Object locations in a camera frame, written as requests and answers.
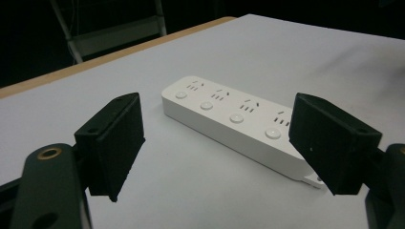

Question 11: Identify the white power strip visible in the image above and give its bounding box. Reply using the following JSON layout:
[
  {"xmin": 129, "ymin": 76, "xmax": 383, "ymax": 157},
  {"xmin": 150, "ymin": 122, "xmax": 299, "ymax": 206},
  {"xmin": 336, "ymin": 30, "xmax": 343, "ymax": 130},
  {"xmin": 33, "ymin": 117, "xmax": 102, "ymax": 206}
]
[{"xmin": 160, "ymin": 75, "xmax": 326, "ymax": 189}]

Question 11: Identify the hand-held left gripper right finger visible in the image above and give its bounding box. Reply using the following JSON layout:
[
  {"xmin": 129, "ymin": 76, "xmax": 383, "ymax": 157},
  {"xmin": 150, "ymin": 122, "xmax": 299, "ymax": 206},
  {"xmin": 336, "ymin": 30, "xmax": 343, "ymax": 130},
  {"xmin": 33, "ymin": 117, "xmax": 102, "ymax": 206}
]
[{"xmin": 288, "ymin": 92, "xmax": 383, "ymax": 197}]

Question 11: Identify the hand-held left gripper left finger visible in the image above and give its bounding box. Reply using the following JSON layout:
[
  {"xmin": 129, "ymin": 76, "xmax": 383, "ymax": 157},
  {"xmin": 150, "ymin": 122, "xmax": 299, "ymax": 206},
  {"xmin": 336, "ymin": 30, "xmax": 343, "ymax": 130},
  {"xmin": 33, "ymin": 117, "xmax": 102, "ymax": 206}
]
[{"xmin": 74, "ymin": 92, "xmax": 146, "ymax": 203}]

